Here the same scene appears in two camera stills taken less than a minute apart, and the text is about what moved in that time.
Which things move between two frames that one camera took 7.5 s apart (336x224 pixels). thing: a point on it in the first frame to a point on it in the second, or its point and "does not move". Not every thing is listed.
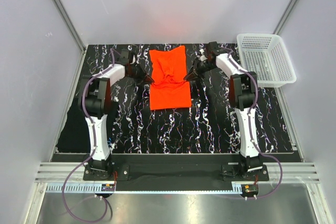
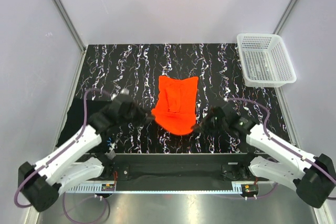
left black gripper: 143,75 to 143,116
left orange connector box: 108,187 does not move
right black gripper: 193,76 to 205,127
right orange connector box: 249,190 does not move
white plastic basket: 265,54 does not move
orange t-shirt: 169,89 to 175,108
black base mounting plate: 172,167 does not move
